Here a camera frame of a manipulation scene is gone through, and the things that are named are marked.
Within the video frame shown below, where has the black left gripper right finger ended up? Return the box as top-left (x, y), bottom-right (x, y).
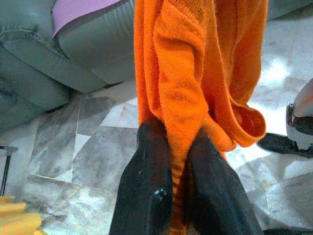
top-left (182, 127), bottom-right (264, 235)

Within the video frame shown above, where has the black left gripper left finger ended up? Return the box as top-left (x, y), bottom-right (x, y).
top-left (109, 117), bottom-right (176, 235)

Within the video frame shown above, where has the orange garment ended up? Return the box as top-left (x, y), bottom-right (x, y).
top-left (134, 0), bottom-right (269, 235)

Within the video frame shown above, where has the yellow printed t-shirt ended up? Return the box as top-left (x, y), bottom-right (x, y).
top-left (0, 195), bottom-right (48, 235)

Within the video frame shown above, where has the black metal drying rack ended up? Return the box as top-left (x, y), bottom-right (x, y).
top-left (0, 146), bottom-right (19, 196)

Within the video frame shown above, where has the grey-green sofa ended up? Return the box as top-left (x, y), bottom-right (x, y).
top-left (0, 0), bottom-right (137, 134)

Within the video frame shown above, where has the pink floor mat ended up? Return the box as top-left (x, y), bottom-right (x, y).
top-left (52, 0), bottom-right (130, 38)

